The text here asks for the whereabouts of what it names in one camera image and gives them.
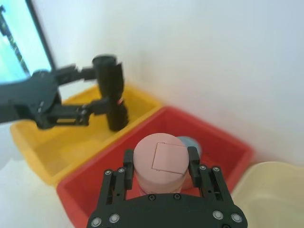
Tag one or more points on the cream plastic bin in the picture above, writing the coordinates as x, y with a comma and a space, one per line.
273, 190

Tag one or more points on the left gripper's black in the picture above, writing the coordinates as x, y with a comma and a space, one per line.
35, 95

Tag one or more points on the white table cloth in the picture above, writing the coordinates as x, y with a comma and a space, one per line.
23, 194

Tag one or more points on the black cylindrical bottle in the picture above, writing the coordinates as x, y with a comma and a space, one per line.
111, 78

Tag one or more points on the black-framed monitor screen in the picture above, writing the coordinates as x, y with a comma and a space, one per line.
14, 35

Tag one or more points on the grey-blue round cup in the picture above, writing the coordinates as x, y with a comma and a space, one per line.
192, 145

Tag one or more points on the red plastic bin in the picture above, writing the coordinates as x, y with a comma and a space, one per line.
154, 126

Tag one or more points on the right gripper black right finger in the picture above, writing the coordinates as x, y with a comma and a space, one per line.
193, 166

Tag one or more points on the pink cylindrical cup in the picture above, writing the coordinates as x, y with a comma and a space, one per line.
161, 175

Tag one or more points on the yellow plastic bin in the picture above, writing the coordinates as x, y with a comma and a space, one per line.
71, 152

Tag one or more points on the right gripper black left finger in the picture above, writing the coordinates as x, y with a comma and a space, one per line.
128, 171

